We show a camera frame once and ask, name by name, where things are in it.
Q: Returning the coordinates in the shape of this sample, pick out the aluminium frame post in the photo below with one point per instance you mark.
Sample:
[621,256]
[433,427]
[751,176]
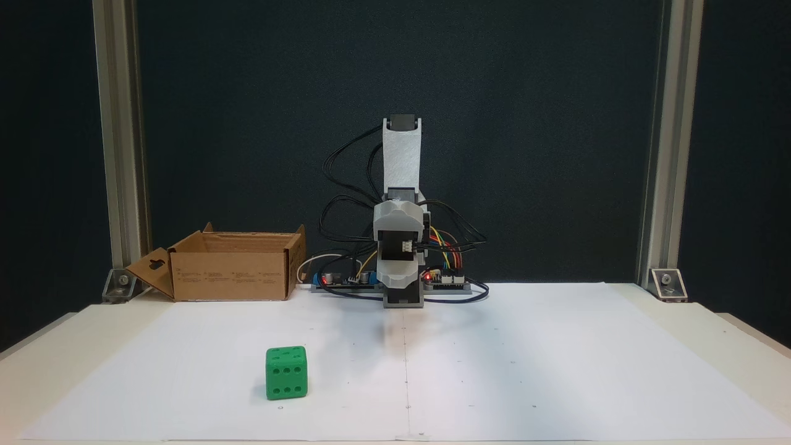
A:
[120,123]
[670,123]

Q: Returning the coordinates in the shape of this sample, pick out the green die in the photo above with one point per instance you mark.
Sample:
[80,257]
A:
[286,374]

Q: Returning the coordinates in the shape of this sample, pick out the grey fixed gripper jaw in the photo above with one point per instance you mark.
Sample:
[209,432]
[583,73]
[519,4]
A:
[398,273]

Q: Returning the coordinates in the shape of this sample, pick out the grey pivoting gripper jaw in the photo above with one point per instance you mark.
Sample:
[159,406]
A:
[398,215]

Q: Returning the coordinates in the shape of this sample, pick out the controller board with connectors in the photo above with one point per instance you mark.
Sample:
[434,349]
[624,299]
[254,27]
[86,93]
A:
[448,280]

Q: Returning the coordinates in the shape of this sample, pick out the blue circuit board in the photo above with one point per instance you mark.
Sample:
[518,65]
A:
[346,281]

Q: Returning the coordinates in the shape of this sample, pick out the brown cardboard box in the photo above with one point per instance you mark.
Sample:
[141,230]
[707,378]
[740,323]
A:
[228,278]

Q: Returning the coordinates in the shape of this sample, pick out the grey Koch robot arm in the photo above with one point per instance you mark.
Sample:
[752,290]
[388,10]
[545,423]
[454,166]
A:
[401,161]

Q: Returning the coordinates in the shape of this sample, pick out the metal corner bracket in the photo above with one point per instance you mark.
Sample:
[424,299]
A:
[120,285]
[668,284]

